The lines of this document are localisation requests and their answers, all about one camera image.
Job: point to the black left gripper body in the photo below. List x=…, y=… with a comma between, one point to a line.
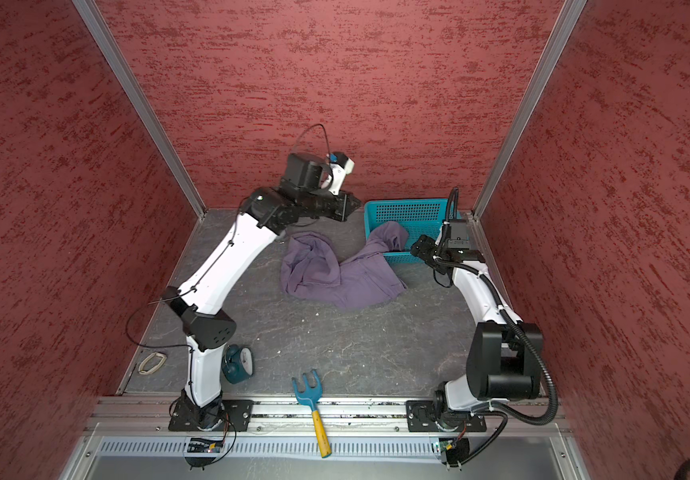
x=325, y=204

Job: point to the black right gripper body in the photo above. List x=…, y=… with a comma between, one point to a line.
x=430, y=252

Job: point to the purple trousers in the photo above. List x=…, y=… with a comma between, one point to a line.
x=310, y=269

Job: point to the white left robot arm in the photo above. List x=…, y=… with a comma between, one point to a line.
x=198, y=302

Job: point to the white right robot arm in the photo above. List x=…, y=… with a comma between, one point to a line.
x=502, y=365

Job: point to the teal plastic mesh basket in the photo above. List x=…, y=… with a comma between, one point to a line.
x=416, y=217

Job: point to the teal tape dispenser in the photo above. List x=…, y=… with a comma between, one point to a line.
x=237, y=364

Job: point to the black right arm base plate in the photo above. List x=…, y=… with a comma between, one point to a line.
x=425, y=416

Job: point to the blue garden fork yellow handle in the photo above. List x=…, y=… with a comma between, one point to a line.
x=309, y=395

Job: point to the right circuit board with wires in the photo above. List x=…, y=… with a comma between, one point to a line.
x=454, y=450

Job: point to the circuit board with wires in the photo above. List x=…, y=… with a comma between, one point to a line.
x=454, y=450
x=203, y=452

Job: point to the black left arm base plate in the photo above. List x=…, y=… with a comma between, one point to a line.
x=219, y=415

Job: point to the left circuit board with wires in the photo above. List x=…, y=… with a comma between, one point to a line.
x=203, y=452

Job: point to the aluminium corner post right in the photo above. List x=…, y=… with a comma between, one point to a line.
x=561, y=32

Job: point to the aluminium corner post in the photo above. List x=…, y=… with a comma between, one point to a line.
x=561, y=32
x=99, y=30

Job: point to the aluminium corner post left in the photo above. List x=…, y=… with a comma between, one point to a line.
x=99, y=30

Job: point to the aluminium front rail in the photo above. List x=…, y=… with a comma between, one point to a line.
x=358, y=429

